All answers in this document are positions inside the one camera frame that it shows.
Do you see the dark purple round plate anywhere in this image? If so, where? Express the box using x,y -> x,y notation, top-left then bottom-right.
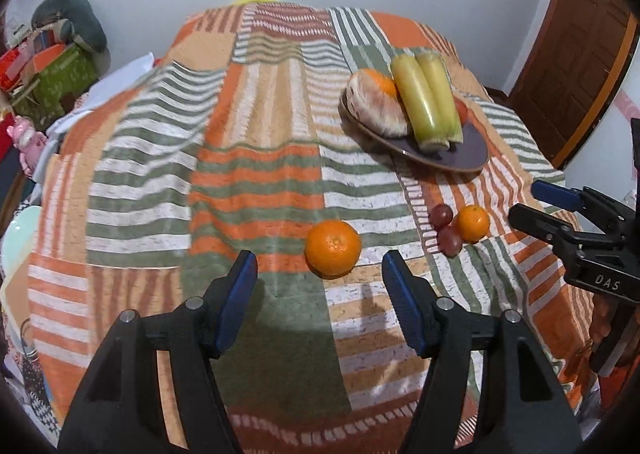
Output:
340,92 -> 490,174

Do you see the green patterned box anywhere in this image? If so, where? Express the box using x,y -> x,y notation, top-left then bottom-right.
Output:
11,45 -> 99,131

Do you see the small mandarin orange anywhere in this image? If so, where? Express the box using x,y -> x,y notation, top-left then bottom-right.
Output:
454,205 -> 490,243

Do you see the orange red boxes stack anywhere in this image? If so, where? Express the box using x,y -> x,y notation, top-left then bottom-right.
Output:
1,30 -> 66,92

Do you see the peeled pomelo half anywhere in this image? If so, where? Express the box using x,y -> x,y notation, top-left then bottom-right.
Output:
346,70 -> 411,139

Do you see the red grape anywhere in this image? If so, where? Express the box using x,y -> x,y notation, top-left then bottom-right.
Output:
428,204 -> 454,231
437,227 -> 463,258

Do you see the grey neck pillow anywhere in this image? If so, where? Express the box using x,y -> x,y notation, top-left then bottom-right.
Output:
30,0 -> 107,54

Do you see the striped patchwork bedspread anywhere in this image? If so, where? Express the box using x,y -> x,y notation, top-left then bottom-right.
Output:
27,3 -> 592,453

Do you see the green sugarcane piece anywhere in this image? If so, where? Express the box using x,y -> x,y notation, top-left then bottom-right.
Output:
416,50 -> 463,144
390,54 -> 449,153

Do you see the person's hand on handle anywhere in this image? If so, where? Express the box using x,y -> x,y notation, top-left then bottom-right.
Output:
589,294 -> 615,351

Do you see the pink toy figure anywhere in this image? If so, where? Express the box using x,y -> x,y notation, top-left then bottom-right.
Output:
6,115 -> 47,178

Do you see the red grape lower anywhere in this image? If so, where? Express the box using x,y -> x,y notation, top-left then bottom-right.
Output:
437,227 -> 463,258

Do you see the white cloth beside bed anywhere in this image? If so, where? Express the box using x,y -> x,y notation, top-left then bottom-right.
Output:
46,52 -> 155,141

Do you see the red tomato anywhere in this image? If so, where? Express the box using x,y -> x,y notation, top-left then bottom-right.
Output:
454,98 -> 469,126

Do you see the red grape upper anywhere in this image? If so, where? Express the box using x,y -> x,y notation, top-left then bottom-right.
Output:
428,204 -> 454,231

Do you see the large orange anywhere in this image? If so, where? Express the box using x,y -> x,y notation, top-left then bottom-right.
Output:
304,219 -> 362,278

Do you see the orange with sticker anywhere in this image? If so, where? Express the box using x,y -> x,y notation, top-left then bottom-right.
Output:
362,69 -> 398,99

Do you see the brown wooden door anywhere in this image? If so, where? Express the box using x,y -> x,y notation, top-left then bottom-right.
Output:
509,0 -> 639,168

